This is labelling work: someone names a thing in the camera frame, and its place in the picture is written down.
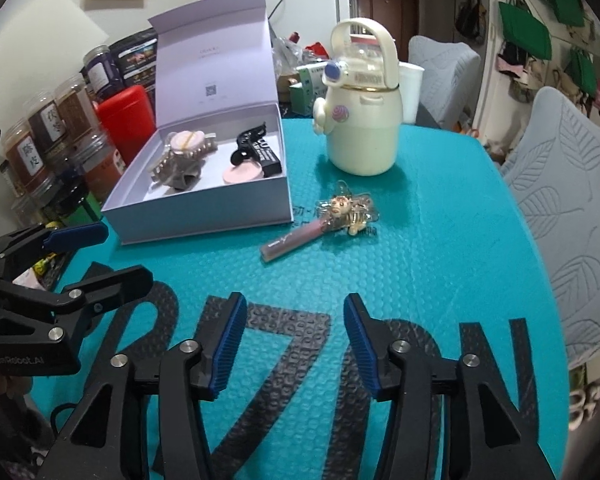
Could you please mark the teal table mat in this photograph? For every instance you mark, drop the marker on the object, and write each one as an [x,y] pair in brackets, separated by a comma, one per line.
[430,240]

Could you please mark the grey leaf pattern chair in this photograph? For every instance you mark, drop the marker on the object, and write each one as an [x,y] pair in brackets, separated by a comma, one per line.
[565,200]
[445,75]

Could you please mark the clear jar with reddish contents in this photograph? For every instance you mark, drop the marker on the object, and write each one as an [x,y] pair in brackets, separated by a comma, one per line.
[102,175]

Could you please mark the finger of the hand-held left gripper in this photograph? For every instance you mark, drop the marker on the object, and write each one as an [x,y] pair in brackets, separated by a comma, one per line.
[110,282]
[77,236]

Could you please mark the white plastic cup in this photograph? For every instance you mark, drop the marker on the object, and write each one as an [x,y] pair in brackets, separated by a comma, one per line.
[412,95]

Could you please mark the brown plastic jar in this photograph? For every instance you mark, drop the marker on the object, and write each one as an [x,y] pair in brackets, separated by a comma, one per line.
[77,110]

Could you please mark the black rectangular packet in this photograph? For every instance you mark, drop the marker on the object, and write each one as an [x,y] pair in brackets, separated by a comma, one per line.
[272,162]

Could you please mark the dark blue plastic jar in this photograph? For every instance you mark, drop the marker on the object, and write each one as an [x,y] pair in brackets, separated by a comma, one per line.
[100,77]

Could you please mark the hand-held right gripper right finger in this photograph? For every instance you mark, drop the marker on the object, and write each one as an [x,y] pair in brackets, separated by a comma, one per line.
[360,350]

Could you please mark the salmon pink round compact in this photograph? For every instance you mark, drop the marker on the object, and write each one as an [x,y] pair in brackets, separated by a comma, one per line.
[242,175]

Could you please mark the white pearly hair clip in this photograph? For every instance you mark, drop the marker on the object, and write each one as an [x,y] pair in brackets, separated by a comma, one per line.
[165,165]

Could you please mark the black claw hair clip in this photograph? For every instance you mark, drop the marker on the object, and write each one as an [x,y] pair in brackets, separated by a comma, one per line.
[245,142]

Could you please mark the brown door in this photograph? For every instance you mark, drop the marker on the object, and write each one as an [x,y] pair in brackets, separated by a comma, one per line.
[385,5]

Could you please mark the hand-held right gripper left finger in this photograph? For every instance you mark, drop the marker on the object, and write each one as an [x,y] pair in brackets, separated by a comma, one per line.
[227,350]

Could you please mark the red canister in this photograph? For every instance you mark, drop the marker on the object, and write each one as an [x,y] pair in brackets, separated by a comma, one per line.
[125,120]

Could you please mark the green and white tissue box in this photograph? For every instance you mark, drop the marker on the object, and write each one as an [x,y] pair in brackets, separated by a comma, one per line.
[307,87]

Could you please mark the white refrigerator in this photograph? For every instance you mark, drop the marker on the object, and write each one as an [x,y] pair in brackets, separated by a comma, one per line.
[310,5]

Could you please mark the orange jar with white label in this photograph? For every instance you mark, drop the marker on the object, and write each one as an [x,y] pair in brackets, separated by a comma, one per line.
[27,157]

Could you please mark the brown translucent hair clip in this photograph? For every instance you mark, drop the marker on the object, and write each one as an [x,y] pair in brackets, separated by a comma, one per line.
[187,182]

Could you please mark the dark jar with white label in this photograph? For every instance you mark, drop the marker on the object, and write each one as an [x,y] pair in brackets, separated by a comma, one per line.
[47,120]

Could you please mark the lavender gift box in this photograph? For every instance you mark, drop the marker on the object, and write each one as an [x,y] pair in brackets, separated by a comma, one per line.
[205,60]

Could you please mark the pink lip gloss tube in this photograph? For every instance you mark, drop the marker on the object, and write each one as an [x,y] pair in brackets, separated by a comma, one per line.
[290,242]

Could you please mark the black hanging bag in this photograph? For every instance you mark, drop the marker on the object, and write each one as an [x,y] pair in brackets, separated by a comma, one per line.
[470,15]

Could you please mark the black printed pouch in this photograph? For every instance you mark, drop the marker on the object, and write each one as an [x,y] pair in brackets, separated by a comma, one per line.
[135,55]

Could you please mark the cream cartoon water bottle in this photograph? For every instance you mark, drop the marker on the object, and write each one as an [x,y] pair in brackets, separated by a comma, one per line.
[360,140]

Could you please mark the pale pink round case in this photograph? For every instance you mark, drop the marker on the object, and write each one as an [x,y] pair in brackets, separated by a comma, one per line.
[185,141]

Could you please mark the small hair accessory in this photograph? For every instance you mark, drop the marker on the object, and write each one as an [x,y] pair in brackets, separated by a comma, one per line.
[340,207]

